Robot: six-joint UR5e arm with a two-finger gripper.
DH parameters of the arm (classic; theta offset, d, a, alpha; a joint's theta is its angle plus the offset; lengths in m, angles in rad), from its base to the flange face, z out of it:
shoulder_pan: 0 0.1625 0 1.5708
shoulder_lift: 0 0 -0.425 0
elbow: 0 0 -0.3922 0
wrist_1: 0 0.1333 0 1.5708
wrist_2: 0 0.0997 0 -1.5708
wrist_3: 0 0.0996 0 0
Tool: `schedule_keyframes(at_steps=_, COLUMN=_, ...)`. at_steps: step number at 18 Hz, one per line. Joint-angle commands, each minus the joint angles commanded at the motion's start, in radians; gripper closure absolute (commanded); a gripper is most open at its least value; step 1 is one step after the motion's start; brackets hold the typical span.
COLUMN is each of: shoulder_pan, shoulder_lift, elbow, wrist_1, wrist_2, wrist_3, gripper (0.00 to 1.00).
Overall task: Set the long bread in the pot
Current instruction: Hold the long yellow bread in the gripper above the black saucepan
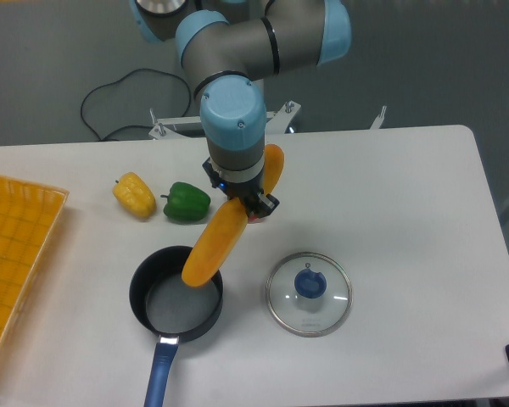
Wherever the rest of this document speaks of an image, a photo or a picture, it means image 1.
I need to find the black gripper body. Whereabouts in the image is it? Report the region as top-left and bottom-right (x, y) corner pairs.
(203, 157), (265, 208)

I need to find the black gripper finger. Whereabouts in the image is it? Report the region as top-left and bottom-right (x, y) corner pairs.
(246, 192), (278, 219)

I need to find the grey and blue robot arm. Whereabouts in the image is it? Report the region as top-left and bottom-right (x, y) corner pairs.
(129, 1), (352, 218)

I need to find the red bell pepper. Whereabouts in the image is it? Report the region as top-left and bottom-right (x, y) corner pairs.
(249, 216), (263, 224)

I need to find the green bell pepper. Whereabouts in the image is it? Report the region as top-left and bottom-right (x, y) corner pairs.
(162, 181), (211, 222)

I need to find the glass lid with blue knob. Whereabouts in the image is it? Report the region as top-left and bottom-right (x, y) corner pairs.
(265, 252), (353, 337)

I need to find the yellow bell pepper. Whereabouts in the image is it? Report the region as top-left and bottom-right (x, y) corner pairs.
(112, 172), (156, 219)

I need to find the yellow plastic basket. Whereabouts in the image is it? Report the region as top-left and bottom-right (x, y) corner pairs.
(0, 175), (69, 349)

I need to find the white metal robot base frame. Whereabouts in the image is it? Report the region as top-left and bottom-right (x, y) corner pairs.
(148, 100), (388, 140)

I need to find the black pot with blue handle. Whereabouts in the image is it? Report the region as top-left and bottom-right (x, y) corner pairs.
(129, 246), (223, 406)

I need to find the black cable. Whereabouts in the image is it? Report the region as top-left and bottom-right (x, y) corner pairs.
(80, 68), (192, 142)

